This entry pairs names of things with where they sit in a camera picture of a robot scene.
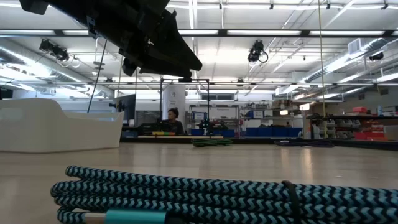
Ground white plastic bin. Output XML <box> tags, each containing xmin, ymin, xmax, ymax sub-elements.
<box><xmin>0</xmin><ymin>98</ymin><xmax>125</xmax><ymax>153</ymax></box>

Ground black camera on ceiling bar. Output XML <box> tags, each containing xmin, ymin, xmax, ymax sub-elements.
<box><xmin>39</xmin><ymin>38</ymin><xmax>71</xmax><ymax>62</ymax></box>

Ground distant wooden table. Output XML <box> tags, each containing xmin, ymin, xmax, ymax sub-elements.
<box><xmin>137</xmin><ymin>134</ymin><xmax>224</xmax><ymax>140</ymax></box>

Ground thin hanging cable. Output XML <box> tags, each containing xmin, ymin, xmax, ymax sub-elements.
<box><xmin>116</xmin><ymin>57</ymin><xmax>124</xmax><ymax>100</ymax></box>
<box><xmin>134</xmin><ymin>68</ymin><xmax>139</xmax><ymax>125</ymax></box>

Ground white cylindrical tank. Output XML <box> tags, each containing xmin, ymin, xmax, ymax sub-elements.
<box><xmin>162</xmin><ymin>84</ymin><xmax>187</xmax><ymax>125</ymax></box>

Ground red storage bins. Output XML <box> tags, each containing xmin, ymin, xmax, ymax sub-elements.
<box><xmin>353</xmin><ymin>130</ymin><xmax>388</xmax><ymax>141</ymax></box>

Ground dark storage shelf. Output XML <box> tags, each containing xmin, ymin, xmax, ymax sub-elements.
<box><xmin>306</xmin><ymin>114</ymin><xmax>398</xmax><ymax>141</ymax></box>

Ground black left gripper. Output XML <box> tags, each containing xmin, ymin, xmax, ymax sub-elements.
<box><xmin>49</xmin><ymin>0</ymin><xmax>203</xmax><ymax>78</ymax></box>

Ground black frame bar with lights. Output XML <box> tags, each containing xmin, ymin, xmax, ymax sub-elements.
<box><xmin>0</xmin><ymin>29</ymin><xmax>398</xmax><ymax>38</ymax></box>

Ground grey horizontal rail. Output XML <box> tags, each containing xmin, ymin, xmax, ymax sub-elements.
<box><xmin>0</xmin><ymin>81</ymin><xmax>398</xmax><ymax>86</ymax></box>

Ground dark purple braided USB-C cable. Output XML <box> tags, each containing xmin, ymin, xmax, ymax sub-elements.
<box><xmin>273</xmin><ymin>139</ymin><xmax>335</xmax><ymax>149</ymax></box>

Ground green braided USB-C cable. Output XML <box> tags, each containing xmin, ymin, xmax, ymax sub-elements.
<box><xmin>191</xmin><ymin>138</ymin><xmax>234</xmax><ymax>148</ymax></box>

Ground row of blue storage bins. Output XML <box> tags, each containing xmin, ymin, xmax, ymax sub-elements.
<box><xmin>190</xmin><ymin>126</ymin><xmax>304</xmax><ymax>139</ymax></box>

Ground white ceiling air vent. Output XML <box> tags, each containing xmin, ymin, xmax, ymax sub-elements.
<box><xmin>348</xmin><ymin>37</ymin><xmax>364</xmax><ymax>56</ymax></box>

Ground person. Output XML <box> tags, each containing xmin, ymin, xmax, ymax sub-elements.
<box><xmin>160</xmin><ymin>107</ymin><xmax>185</xmax><ymax>136</ymax></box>

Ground distant black rig frame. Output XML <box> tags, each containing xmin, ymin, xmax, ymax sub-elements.
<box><xmin>159</xmin><ymin>77</ymin><xmax>211</xmax><ymax>138</ymax></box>

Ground black monitor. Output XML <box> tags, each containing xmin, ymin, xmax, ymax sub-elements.
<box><xmin>113</xmin><ymin>94</ymin><xmax>137</xmax><ymax>125</ymax></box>

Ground black overhead camera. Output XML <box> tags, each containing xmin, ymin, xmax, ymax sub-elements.
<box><xmin>247</xmin><ymin>39</ymin><xmax>269</xmax><ymax>65</ymax></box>

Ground black hanging cable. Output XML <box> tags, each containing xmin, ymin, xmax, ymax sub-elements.
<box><xmin>86</xmin><ymin>39</ymin><xmax>108</xmax><ymax>114</ymax></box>

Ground teal black braided USB-C cable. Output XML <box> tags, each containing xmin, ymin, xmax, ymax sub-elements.
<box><xmin>50</xmin><ymin>165</ymin><xmax>398</xmax><ymax>224</ymax></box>

